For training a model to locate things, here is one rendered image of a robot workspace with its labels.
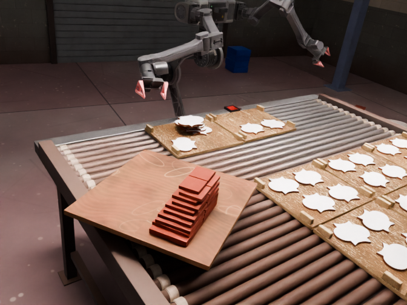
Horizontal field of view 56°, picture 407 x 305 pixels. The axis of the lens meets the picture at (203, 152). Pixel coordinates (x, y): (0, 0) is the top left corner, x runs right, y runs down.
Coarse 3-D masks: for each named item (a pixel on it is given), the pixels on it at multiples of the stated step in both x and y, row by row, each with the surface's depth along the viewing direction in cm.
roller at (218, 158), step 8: (360, 120) 255; (328, 128) 236; (336, 128) 239; (344, 128) 243; (296, 136) 220; (304, 136) 222; (312, 136) 226; (264, 144) 207; (272, 144) 208; (280, 144) 211; (232, 152) 194; (240, 152) 195; (248, 152) 198; (200, 160) 183; (208, 160) 184; (216, 160) 186
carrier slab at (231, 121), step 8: (232, 112) 239; (240, 112) 241; (248, 112) 242; (256, 112) 244; (264, 112) 245; (216, 120) 224; (224, 120) 226; (232, 120) 227; (240, 120) 228; (248, 120) 230; (256, 120) 231; (280, 120) 235; (224, 128) 217; (232, 128) 217; (240, 128) 218; (264, 128) 221; (288, 128) 225; (248, 136) 209; (256, 136) 211; (264, 136) 212
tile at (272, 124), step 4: (264, 120) 230; (268, 120) 230; (272, 120) 231; (264, 124) 224; (268, 124) 225; (272, 124) 226; (276, 124) 226; (280, 124) 227; (284, 124) 228; (272, 128) 222; (276, 128) 223; (280, 128) 223
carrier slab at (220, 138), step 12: (204, 120) 222; (156, 132) 202; (168, 132) 203; (180, 132) 205; (216, 132) 210; (228, 132) 212; (168, 144) 191; (204, 144) 195; (216, 144) 197; (228, 144) 198; (240, 144) 202; (180, 156) 182
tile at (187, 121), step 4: (188, 116) 207; (180, 120) 201; (184, 120) 201; (188, 120) 202; (192, 120) 202; (196, 120) 203; (200, 120) 204; (180, 124) 198; (184, 124) 197; (188, 124) 198; (192, 124) 198; (196, 124) 199; (200, 124) 200
